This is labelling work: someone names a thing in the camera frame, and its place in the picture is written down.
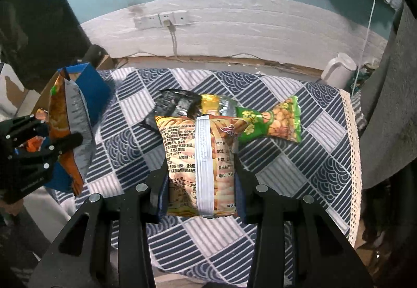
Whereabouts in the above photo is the orange green snack bag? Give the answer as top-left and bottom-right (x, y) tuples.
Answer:
(48, 68), (95, 196)

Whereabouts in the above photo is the small green candy packet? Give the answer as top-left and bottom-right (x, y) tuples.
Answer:
(236, 96), (302, 143)

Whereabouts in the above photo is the yellow fries snack bag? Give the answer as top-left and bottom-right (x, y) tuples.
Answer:
(155, 115), (252, 218)

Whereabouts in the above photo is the black snack packet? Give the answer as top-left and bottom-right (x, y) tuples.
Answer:
(140, 89), (201, 131)

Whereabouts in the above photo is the gold biscuit packet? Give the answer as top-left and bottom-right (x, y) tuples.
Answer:
(200, 94), (237, 117)

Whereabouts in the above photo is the navy white patterned tablecloth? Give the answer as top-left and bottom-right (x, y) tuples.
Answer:
(53, 68), (361, 287)

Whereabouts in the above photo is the cardboard box with blue rim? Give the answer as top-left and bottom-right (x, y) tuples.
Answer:
(33, 63), (111, 196)

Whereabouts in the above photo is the large black panel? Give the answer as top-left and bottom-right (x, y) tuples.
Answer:
(1, 0), (91, 92)

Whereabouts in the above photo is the grey hanging jacket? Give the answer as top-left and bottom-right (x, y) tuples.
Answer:
(360, 3), (416, 189)

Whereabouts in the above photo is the white mug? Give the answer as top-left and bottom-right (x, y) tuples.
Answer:
(321, 53), (357, 89)

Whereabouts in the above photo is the white wall socket strip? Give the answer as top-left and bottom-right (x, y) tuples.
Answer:
(134, 10), (192, 30)

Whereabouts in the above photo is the grey power cable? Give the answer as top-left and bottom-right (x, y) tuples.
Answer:
(116, 20), (327, 77)

